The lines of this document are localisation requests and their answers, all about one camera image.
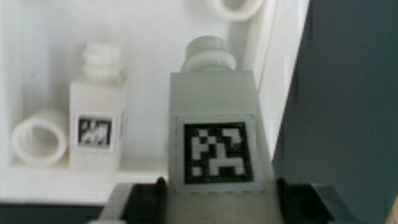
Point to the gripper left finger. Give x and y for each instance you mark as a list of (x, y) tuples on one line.
[(138, 204)]

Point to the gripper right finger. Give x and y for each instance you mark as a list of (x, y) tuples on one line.
[(312, 204)]

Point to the white leg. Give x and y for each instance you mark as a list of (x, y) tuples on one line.
[(221, 177), (97, 110)]

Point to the white leg inside tray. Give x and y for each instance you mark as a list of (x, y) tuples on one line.
[(97, 110)]

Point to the white L-shaped obstacle fence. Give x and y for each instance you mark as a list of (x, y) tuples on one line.
[(280, 64)]

